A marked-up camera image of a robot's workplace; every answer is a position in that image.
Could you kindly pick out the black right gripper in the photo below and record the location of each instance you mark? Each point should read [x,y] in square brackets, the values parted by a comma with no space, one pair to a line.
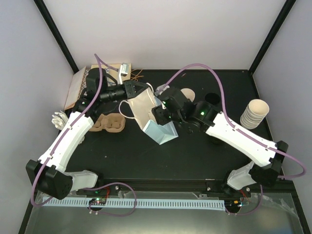
[160,118]

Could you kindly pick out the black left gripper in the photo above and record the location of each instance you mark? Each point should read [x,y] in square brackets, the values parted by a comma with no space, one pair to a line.
[129,89]

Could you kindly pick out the light blue paper bag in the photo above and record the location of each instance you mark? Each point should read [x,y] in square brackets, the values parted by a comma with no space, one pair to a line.
[141,107]

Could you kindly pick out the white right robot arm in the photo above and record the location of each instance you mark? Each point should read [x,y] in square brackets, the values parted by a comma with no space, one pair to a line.
[266,156]

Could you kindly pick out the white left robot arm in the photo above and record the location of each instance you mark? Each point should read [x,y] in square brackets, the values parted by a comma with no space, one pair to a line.
[48,174]

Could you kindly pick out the black paper cup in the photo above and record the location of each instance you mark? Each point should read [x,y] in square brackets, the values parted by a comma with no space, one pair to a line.
[212,98]

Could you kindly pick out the blue checkered paper bag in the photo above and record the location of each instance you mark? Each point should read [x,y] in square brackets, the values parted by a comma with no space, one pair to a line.
[84,83]

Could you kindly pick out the white orange-edged paper bag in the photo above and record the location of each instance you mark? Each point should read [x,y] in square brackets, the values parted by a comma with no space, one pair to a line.
[74,89]

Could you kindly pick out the tall stack of paper cups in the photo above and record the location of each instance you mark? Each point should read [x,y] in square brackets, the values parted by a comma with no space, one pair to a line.
[254,113]

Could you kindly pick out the small electronics board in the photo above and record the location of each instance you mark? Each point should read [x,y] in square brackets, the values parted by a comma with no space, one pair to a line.
[97,201]

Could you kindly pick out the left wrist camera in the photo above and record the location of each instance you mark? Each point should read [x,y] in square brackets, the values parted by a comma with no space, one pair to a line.
[123,72]

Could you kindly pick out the light blue slotted cable duct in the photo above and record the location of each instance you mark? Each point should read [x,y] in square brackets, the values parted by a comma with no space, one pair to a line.
[129,203]

